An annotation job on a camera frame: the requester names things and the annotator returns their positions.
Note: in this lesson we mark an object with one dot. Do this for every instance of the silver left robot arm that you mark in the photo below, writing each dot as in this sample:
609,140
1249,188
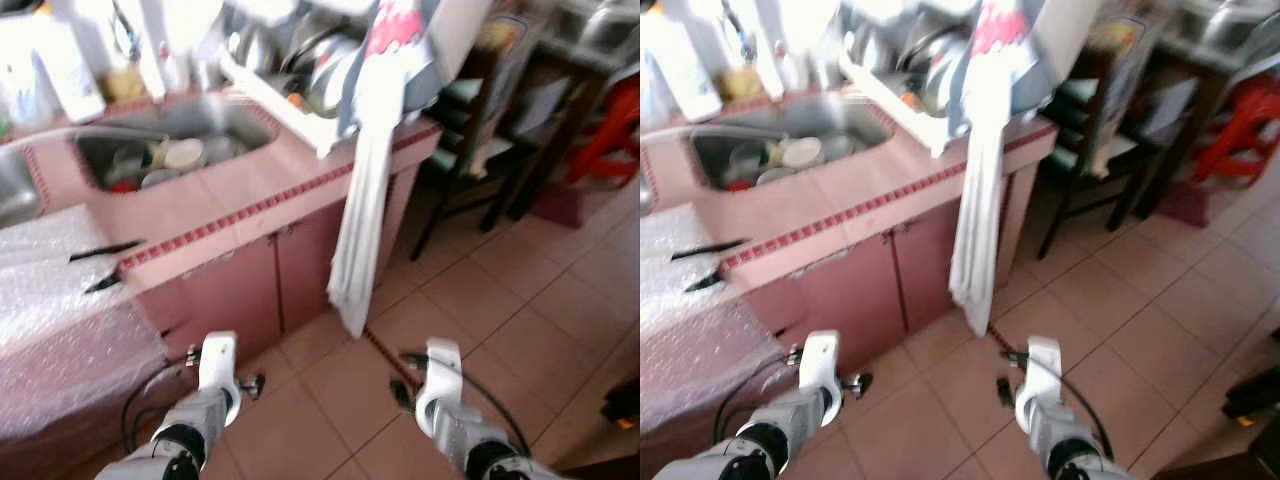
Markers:
200,415
800,410

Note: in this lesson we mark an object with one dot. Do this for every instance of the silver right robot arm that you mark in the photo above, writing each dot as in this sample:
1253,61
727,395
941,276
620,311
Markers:
460,440
1065,445

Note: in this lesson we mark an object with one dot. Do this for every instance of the clear bubble wrap sheet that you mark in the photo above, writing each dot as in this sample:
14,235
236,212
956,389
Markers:
60,330
690,330

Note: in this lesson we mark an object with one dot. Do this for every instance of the black tape strip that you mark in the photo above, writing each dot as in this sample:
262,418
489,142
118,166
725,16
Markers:
705,282
105,250
103,283
710,249

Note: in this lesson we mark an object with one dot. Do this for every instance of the white grey hanging towel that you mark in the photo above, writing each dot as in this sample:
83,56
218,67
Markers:
365,200
985,200

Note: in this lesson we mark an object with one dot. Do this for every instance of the small black device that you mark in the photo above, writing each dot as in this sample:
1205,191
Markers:
622,400

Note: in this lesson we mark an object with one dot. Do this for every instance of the white bowl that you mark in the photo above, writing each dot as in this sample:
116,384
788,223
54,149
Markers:
800,152
183,153

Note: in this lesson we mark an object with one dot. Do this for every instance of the steel sink basin with dishes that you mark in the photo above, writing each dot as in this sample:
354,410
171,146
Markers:
850,130
235,135

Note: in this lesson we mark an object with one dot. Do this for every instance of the white dish rack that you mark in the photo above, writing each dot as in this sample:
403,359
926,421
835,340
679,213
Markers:
890,95
270,95

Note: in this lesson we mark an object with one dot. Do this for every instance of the yellow sponge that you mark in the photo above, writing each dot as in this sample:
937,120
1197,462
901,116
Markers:
125,85
742,85

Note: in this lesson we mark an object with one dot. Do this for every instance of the red plastic stool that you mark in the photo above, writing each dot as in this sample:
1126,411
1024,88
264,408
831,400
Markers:
610,130
1235,130

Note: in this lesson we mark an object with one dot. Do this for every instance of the dark wooden chair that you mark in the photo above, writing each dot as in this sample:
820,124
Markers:
468,62
1090,62

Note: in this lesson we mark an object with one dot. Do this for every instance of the white detergent bottle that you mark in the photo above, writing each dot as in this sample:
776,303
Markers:
70,70
690,70

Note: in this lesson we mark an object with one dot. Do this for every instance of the dark wooden table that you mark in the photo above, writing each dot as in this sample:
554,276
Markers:
570,75
1190,75

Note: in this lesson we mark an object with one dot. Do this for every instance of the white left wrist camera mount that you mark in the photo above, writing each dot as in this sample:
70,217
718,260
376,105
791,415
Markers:
820,365
218,365

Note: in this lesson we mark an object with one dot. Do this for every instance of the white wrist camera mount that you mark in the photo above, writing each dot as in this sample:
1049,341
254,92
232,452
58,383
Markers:
218,365
440,370
820,365
1042,370

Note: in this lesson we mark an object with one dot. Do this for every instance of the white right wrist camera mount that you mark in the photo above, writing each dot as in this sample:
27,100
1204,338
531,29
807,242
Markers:
440,370
1042,370

